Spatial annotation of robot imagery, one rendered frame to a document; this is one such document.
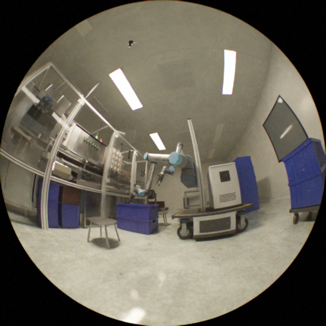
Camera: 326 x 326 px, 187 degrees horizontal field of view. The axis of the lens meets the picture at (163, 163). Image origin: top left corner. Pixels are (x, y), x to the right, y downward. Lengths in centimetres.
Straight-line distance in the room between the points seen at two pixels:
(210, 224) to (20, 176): 220
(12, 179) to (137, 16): 277
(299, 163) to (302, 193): 25
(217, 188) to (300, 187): 93
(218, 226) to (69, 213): 171
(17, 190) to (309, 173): 271
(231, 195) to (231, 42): 266
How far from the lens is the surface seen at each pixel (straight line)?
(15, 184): 162
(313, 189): 113
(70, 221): 151
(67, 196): 145
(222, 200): 118
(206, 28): 240
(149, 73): 232
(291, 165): 120
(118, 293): 62
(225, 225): 115
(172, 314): 53
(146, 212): 141
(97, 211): 204
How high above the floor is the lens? 48
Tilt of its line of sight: 22 degrees up
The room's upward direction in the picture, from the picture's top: 1 degrees counter-clockwise
